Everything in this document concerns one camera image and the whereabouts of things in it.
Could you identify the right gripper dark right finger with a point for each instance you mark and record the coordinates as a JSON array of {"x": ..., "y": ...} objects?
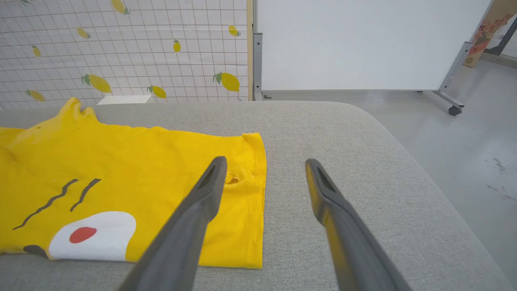
[{"x": 355, "y": 250}]

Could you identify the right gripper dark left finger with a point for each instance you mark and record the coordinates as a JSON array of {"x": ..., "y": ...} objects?
[{"x": 181, "y": 242}]

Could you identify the yellow cartoon face shirt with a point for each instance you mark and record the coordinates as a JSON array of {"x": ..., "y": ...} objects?
[{"x": 141, "y": 161}]

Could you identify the lemon print partition panel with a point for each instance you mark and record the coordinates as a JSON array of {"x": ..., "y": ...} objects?
[{"x": 161, "y": 40}]

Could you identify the whiteboard on grey stand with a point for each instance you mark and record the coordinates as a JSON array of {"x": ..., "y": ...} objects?
[{"x": 363, "y": 40}]

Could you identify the grey metal stand leg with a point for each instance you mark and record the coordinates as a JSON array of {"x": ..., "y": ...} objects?
[{"x": 503, "y": 38}]

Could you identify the printed cardboard box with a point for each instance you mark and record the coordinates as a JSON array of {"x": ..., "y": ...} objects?
[{"x": 488, "y": 28}]

